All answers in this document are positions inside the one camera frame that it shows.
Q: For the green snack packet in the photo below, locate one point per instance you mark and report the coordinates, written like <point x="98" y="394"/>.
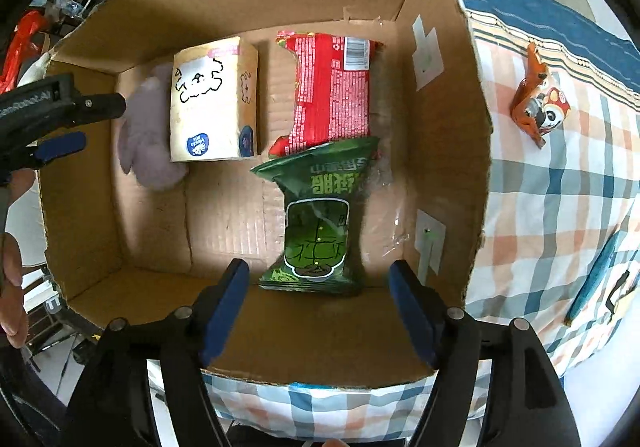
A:
<point x="315" y="237"/>

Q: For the plaid blanket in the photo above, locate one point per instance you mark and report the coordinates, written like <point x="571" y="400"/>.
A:
<point x="550" y="207"/>

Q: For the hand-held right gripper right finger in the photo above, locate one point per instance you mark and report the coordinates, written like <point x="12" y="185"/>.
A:
<point x="412" y="312"/>

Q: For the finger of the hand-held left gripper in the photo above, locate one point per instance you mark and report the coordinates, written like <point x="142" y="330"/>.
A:
<point x="100" y="107"/>
<point x="62" y="147"/>

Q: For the red snack packet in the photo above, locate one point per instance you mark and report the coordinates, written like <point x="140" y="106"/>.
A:
<point x="330" y="92"/>

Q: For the blue pouch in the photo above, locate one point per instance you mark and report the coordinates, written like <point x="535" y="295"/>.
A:
<point x="595" y="277"/>

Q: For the person's left hand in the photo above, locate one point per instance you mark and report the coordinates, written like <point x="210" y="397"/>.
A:
<point x="12" y="287"/>

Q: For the grey plush toy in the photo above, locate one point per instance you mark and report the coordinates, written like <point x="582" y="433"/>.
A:
<point x="145" y="152"/>

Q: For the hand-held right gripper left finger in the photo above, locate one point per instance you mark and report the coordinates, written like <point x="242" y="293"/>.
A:
<point x="227" y="312"/>

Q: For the cream carton with cartoon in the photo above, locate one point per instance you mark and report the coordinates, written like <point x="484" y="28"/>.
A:
<point x="210" y="117"/>

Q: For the orange squirrel toy packet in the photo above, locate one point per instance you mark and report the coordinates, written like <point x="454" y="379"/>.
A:
<point x="537" y="102"/>

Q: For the red plastic object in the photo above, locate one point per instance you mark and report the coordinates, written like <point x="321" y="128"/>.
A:
<point x="20" y="52"/>

